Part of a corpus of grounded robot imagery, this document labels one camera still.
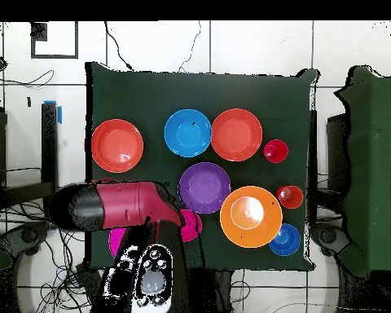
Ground large orange bowl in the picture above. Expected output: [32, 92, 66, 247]
[219, 185, 283, 249]

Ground thin black floor cable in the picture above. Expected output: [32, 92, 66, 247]
[0, 68, 55, 89]
[178, 20, 203, 73]
[103, 20, 134, 71]

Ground small dark blue bowl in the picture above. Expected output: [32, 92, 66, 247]
[268, 223, 301, 257]

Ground large pink bowl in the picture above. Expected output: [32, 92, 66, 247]
[108, 227, 128, 258]

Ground orange cup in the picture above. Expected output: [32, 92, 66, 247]
[276, 184, 305, 210]

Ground light blue bowl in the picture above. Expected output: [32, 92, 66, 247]
[163, 108, 213, 158]

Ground small crimson bowl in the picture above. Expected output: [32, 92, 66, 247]
[178, 209, 204, 243]

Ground tangled floor cables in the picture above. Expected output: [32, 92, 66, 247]
[0, 192, 95, 313]

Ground black office chair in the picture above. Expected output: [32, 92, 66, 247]
[310, 221, 351, 258]
[0, 221, 51, 262]

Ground black power brick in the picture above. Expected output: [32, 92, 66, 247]
[76, 262, 102, 294]

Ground red cup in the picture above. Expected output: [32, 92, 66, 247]
[262, 139, 289, 164]

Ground black square tape outline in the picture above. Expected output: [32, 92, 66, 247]
[30, 20, 79, 60]

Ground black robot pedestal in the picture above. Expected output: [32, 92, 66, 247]
[185, 268, 234, 313]

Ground purple bowl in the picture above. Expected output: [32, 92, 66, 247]
[178, 161, 232, 215]

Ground orange-red shallow bowl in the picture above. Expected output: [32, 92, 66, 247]
[90, 118, 145, 174]
[210, 108, 264, 163]

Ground black metal frame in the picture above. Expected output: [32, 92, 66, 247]
[0, 102, 59, 223]
[315, 112, 349, 209]

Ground dark green table cloth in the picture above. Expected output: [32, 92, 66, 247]
[84, 61, 320, 272]

